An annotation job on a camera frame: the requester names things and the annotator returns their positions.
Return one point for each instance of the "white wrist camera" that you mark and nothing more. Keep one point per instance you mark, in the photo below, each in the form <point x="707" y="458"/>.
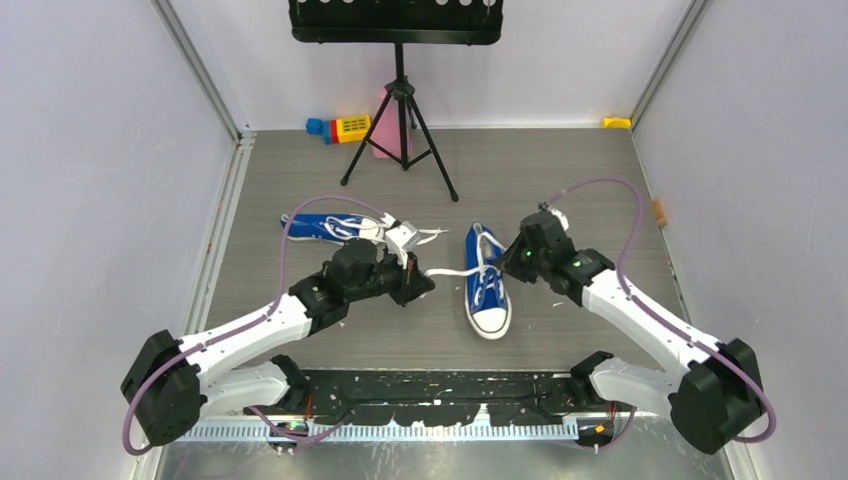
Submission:
<point x="400" y="238"/>
<point x="560" y="216"/>

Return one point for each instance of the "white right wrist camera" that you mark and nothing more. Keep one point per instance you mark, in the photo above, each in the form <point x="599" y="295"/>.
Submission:
<point x="560" y="216"/>

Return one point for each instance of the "pink foam block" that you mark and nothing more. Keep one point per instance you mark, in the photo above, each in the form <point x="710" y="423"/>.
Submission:
<point x="387" y="130"/>

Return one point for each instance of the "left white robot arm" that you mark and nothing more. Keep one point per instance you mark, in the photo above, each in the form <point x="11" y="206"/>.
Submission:
<point x="174" y="382"/>

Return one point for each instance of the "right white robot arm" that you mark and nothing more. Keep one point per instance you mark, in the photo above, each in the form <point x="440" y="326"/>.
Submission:
<point x="710" y="390"/>

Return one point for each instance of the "colourful toy block phone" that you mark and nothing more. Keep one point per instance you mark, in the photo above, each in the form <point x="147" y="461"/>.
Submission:
<point x="339" y="130"/>

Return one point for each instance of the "blue sneaker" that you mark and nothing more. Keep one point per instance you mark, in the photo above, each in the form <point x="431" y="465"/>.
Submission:
<point x="487" y="304"/>
<point x="334" y="228"/>

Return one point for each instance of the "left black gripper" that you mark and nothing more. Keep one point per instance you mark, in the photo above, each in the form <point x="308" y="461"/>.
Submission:
<point x="411" y="282"/>

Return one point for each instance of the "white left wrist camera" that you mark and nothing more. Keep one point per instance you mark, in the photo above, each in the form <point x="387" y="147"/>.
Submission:
<point x="400" y="238"/>

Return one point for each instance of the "black music stand tripod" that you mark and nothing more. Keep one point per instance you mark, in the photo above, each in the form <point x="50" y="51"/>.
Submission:
<point x="398" y="23"/>

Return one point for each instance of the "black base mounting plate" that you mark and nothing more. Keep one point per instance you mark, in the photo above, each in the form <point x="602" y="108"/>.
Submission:
<point x="440" y="398"/>

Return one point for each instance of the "yellow corner block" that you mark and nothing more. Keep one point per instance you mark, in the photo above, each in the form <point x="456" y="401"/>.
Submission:
<point x="616" y="123"/>

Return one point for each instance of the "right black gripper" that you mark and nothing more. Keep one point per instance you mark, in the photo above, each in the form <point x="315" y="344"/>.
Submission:
<point x="509" y="259"/>

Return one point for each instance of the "small wooden block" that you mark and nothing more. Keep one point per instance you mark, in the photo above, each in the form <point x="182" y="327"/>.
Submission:
<point x="659" y="213"/>

